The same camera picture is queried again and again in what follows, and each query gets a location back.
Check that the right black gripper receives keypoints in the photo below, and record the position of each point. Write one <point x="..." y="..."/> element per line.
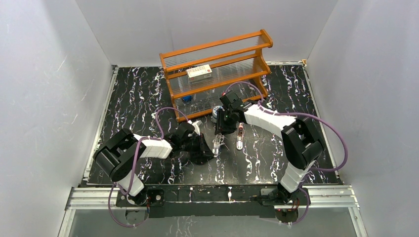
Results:
<point x="220" y="124"/>

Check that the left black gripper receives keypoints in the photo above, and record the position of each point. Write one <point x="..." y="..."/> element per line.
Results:
<point x="205" y="149"/>

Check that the white stapler part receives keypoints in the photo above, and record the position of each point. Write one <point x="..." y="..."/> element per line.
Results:
<point x="216" y="144"/>

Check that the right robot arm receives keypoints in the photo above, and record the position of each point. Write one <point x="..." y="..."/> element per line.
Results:
<point x="302" y="142"/>

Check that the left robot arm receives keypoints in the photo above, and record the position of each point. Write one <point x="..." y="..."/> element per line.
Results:
<point x="118" y="156"/>

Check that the round patterned tape roll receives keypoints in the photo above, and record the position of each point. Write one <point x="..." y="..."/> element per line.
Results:
<point x="215" y="113"/>

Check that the small blue object on shelf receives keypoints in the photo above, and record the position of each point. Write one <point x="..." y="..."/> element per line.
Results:
<point x="187" y="98"/>

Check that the orange wooden shelf rack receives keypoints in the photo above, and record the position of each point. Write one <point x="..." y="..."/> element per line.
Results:
<point x="234" y="59"/>

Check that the white red staple box on shelf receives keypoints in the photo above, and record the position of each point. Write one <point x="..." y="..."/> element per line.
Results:
<point x="199" y="73"/>

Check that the black base bar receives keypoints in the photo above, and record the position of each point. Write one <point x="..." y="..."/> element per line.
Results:
<point x="225" y="200"/>

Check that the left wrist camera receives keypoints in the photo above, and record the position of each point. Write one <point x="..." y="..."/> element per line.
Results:
<point x="196" y="125"/>

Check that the aluminium rail frame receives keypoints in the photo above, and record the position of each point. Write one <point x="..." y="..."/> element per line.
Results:
<point x="322" y="196"/>

